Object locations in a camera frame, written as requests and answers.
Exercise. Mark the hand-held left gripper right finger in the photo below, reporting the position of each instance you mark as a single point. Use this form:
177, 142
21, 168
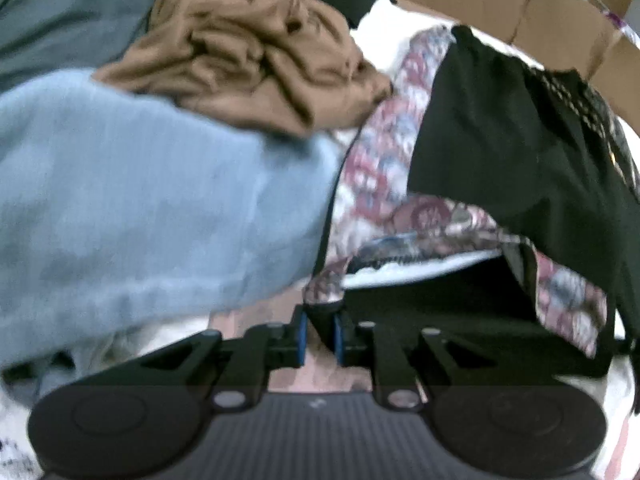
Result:
339, 340

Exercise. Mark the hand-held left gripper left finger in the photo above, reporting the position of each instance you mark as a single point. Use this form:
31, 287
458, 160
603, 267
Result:
301, 335

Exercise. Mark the paisley print cloth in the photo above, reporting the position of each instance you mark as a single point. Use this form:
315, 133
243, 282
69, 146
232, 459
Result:
380, 160

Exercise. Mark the light blue knit sweater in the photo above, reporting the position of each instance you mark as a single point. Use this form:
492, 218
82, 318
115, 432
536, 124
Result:
125, 200

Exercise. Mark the brown crumpled cloth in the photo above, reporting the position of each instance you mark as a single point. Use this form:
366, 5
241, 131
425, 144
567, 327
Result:
240, 50

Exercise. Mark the bear print bed sheet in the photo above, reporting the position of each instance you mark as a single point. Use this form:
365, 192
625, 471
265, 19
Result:
395, 25

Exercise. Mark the dark grey-green cloth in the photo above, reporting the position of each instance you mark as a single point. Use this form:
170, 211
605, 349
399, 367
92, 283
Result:
65, 10

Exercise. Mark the purple printed white cloth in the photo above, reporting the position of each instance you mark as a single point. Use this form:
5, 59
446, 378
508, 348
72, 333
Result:
612, 15

